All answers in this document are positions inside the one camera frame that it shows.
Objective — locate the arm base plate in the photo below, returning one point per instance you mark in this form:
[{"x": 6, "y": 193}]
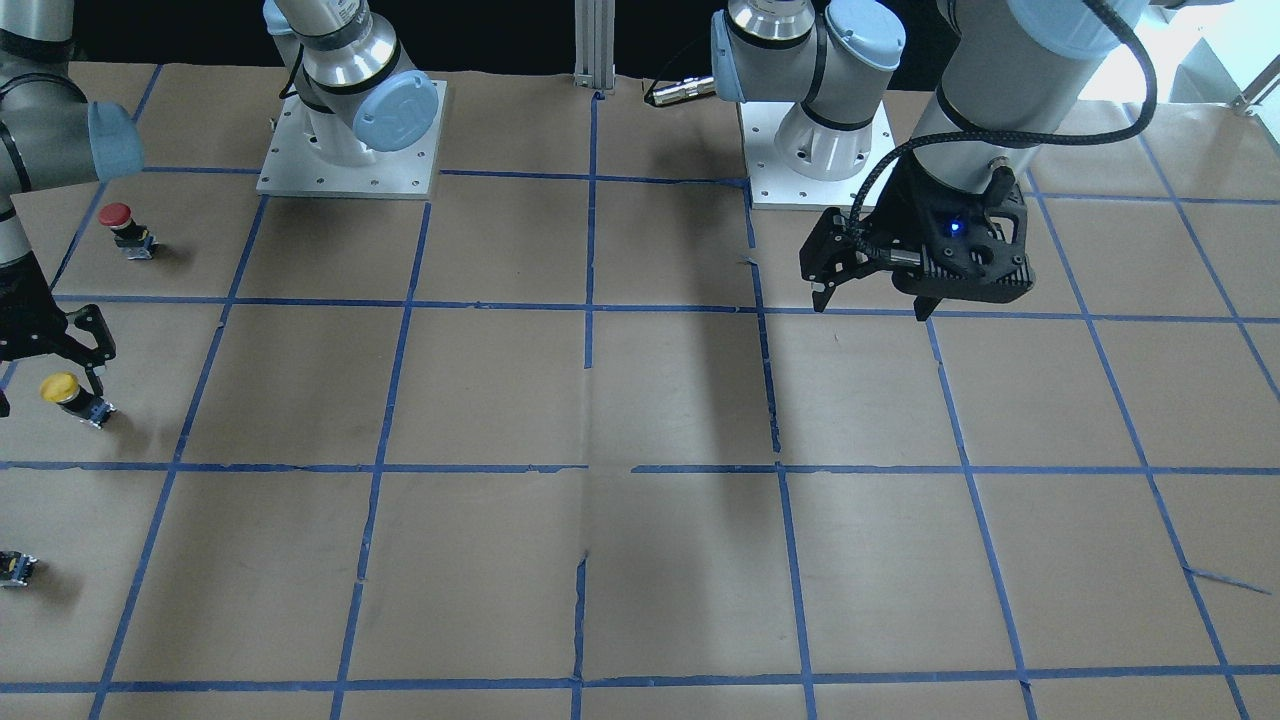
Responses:
[
  {"x": 794, "y": 164},
  {"x": 312, "y": 154}
]

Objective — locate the aluminium frame post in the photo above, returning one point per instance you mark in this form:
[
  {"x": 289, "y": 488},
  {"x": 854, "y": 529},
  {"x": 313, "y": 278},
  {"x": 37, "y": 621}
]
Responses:
[{"x": 595, "y": 24}]

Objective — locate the yellow push button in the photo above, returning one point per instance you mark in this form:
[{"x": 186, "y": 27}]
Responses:
[{"x": 64, "y": 390}]

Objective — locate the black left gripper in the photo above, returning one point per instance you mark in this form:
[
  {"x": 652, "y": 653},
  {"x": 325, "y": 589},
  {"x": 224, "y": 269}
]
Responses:
[{"x": 912, "y": 218}]

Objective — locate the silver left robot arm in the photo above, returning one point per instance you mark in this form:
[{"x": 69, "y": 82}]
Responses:
[{"x": 1017, "y": 70}]

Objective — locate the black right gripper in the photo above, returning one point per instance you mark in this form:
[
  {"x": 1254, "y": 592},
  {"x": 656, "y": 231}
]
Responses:
[{"x": 28, "y": 318}]

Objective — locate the red push button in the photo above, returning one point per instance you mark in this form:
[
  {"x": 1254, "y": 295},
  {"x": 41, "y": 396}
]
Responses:
[{"x": 135, "y": 241}]

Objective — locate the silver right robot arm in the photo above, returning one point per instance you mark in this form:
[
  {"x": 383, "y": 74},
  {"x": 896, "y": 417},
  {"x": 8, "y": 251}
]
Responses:
[{"x": 255, "y": 316}]

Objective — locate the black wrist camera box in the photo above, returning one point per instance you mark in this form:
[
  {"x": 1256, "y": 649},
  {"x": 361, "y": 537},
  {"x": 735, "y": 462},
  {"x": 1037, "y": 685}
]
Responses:
[{"x": 971, "y": 249}]

